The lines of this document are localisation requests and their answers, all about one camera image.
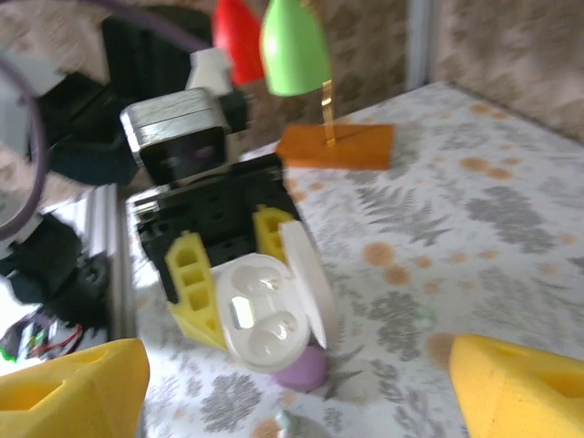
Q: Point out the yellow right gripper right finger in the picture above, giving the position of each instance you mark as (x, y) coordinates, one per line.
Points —
(524, 397)

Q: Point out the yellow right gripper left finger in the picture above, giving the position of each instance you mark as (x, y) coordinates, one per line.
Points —
(59, 397)

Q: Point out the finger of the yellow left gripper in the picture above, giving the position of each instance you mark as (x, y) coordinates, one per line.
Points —
(182, 255)
(267, 228)

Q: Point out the white earbud charging case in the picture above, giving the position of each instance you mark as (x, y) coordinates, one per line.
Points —
(255, 319)

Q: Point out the purple earbud charging case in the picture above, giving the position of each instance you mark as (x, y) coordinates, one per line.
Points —
(303, 372)

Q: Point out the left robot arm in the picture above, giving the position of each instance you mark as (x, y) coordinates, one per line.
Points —
(132, 50)

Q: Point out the orange wooden rack base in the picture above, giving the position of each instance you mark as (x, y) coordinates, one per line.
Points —
(337, 148)

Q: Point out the red plastic wine glass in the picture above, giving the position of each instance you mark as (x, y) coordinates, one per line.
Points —
(237, 41)

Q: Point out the green plastic wine glass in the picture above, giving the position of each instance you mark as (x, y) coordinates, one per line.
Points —
(294, 50)

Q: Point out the floral tablecloth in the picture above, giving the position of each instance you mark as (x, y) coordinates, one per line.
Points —
(456, 228)

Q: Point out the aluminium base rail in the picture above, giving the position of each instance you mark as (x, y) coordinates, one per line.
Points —
(111, 274)

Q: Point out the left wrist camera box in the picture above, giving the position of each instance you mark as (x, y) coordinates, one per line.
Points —
(173, 118)

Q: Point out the aluminium frame post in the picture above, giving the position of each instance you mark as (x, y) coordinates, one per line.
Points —
(420, 41)

